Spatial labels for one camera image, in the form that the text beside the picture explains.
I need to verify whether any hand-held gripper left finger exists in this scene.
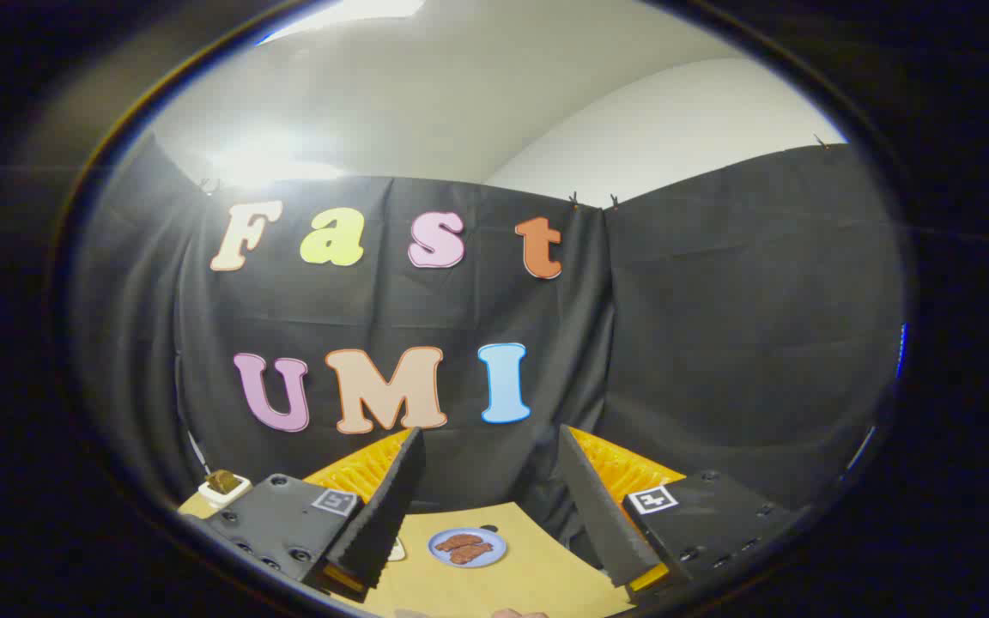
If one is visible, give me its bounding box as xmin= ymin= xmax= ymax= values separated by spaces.
xmin=181 ymin=427 xmax=427 ymax=602

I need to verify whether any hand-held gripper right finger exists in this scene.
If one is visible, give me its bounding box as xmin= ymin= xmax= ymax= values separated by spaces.
xmin=558 ymin=423 xmax=809 ymax=606

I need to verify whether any wooden table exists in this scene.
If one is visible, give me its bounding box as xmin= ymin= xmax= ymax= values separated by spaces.
xmin=177 ymin=494 xmax=637 ymax=618

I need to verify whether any blue plate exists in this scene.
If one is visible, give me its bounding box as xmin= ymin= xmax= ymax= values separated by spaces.
xmin=428 ymin=527 xmax=508 ymax=569

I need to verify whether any white toaster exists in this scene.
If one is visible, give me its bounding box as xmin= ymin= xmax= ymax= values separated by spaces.
xmin=198 ymin=470 xmax=252 ymax=509

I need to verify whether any black backdrop cloth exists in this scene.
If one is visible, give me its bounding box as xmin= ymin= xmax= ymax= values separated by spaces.
xmin=70 ymin=129 xmax=907 ymax=567

